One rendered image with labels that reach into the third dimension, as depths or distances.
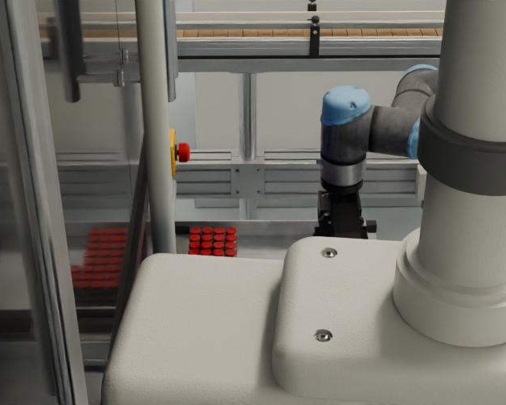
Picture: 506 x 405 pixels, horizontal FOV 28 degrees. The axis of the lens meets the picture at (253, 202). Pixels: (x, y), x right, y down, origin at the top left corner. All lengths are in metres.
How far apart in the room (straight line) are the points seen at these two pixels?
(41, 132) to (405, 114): 0.92
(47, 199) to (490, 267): 0.33
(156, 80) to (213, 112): 2.43
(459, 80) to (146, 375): 0.29
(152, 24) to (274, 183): 1.92
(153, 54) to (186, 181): 1.91
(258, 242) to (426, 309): 1.28
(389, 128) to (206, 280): 0.84
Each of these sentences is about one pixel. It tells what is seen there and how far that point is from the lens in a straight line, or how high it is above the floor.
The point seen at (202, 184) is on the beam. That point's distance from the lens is 2.84.
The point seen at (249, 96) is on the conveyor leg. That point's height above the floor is 0.75.
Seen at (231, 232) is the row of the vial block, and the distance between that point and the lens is 1.89.
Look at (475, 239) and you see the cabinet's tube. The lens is 0.65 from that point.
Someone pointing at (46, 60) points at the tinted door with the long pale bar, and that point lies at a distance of 0.83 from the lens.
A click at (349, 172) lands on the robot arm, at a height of 1.16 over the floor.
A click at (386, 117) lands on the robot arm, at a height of 1.26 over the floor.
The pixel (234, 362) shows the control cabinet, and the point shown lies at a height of 1.55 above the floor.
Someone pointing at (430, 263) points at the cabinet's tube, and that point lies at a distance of 0.68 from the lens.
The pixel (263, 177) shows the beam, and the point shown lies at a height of 0.50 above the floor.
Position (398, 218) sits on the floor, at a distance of 3.56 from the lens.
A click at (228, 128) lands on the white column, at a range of 3.42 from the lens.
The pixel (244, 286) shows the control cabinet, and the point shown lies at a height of 1.55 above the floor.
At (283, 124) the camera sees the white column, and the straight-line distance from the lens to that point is 3.42.
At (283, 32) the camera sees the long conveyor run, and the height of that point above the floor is 0.93.
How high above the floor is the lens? 2.04
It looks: 34 degrees down
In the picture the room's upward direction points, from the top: straight up
